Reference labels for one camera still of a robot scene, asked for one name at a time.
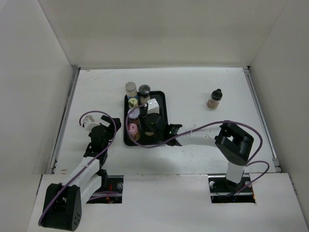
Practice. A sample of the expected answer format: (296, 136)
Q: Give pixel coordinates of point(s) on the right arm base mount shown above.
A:
(224, 191)

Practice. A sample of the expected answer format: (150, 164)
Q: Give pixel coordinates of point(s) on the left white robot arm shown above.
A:
(63, 202)

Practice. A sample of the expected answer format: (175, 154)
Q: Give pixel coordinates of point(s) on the black rectangular plastic tray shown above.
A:
(160, 97)

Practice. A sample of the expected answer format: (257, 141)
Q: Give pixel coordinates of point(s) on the yellow cap sauce bottle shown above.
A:
(133, 103)

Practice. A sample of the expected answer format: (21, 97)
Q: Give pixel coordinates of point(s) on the clear dome cap spice bottle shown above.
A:
(144, 91)

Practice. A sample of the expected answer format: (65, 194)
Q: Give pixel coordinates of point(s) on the black knob cap bottle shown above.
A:
(215, 99)
(148, 133)

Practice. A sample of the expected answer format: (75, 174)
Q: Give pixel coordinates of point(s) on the black knob cap bottle front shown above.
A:
(148, 133)

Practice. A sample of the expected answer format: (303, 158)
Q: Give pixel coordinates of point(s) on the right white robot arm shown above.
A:
(233, 142)

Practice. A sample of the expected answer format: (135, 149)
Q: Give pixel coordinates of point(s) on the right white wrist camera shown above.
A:
(153, 107)

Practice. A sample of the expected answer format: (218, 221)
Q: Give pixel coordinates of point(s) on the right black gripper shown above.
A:
(144, 127)

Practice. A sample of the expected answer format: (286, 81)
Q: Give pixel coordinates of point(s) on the pink cap spice bottle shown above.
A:
(133, 132)

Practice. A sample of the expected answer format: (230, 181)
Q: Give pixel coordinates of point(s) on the blue label silver cap bottle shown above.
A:
(131, 90)

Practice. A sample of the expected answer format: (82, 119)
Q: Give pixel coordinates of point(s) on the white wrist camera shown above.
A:
(88, 123)
(153, 107)

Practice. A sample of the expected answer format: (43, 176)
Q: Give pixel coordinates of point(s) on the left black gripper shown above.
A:
(118, 124)

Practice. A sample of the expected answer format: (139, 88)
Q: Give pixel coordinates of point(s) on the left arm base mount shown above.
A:
(110, 193)

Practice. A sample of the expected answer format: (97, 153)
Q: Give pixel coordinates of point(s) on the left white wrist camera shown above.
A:
(88, 123)

